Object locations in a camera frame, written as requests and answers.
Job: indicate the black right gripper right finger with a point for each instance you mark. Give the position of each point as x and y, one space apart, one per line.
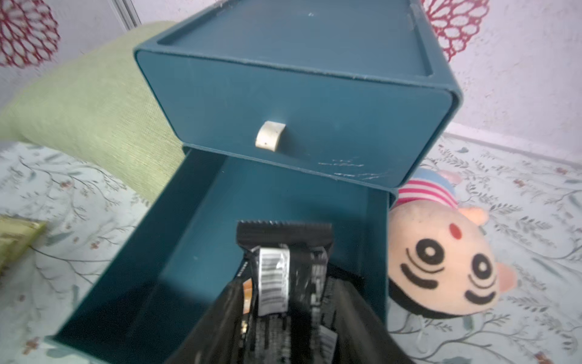
362 337

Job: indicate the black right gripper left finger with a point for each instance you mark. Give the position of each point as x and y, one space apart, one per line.
216 336

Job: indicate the black cookie packet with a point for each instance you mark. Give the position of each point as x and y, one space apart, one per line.
288 265

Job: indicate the teal drawer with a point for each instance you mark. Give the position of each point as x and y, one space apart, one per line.
184 252

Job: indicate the yellow-green cookie packet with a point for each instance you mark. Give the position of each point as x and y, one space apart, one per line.
17 234

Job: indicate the teal drawer cabinet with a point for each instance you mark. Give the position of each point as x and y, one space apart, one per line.
354 90

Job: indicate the round-faced plush doll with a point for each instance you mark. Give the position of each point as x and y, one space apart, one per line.
440 265

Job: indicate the green cushion pillow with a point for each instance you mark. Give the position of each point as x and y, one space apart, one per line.
99 108

